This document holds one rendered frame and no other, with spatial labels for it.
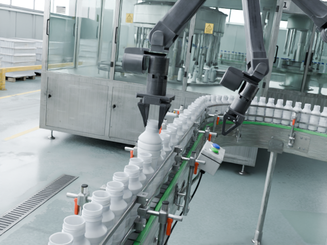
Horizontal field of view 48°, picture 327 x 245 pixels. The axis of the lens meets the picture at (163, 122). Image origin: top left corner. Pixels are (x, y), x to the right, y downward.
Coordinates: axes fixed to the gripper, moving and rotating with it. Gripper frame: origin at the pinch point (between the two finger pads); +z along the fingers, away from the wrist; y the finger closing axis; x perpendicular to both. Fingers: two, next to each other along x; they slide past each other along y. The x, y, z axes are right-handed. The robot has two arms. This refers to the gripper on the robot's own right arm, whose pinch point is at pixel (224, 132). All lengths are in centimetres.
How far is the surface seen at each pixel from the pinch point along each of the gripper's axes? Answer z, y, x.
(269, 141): 20, -130, 36
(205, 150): 8.0, 3.8, -2.7
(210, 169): 13.0, 3.9, 2.2
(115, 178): 9, 53, -19
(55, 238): 10, 80, -18
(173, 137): 10.9, -0.7, -15.0
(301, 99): 4, -491, 103
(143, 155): 9.6, 32.3, -17.9
